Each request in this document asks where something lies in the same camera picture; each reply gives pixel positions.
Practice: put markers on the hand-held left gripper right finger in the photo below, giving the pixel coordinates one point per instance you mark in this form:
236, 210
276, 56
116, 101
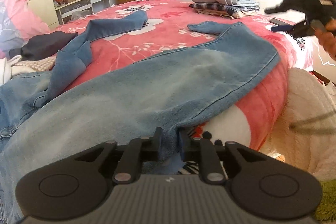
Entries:
185, 145

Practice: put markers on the pink grey floral quilt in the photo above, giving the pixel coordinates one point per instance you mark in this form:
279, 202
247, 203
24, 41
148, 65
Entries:
18, 19

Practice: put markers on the person's white fleece clothing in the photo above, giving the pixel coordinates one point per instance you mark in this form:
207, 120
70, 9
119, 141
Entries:
302, 98

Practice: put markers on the clear plastic bag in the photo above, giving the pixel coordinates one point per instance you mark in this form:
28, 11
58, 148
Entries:
76, 15

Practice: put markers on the white sweatshirt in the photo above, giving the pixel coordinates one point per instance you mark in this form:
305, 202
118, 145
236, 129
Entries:
5, 69

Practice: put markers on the folded beige garment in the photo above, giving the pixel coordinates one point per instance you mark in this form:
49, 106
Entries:
231, 14

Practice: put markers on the dark grey garment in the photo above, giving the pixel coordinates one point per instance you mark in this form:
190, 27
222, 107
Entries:
44, 45

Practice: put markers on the folded plaid garment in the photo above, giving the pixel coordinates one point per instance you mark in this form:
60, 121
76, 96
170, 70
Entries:
210, 7

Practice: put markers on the cream knit fleece sweater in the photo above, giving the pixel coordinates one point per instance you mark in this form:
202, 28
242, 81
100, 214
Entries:
36, 65

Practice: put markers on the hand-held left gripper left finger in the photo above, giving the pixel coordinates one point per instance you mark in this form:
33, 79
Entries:
157, 142

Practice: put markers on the black remote control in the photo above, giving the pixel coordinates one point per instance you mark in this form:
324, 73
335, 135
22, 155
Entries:
278, 21

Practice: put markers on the person's right hand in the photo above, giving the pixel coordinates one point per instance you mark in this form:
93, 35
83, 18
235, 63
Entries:
329, 43

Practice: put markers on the blue denim jeans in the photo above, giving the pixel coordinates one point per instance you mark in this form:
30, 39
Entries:
131, 87

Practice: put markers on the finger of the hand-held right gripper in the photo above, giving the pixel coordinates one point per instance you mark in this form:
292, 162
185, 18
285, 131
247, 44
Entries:
283, 28
277, 8

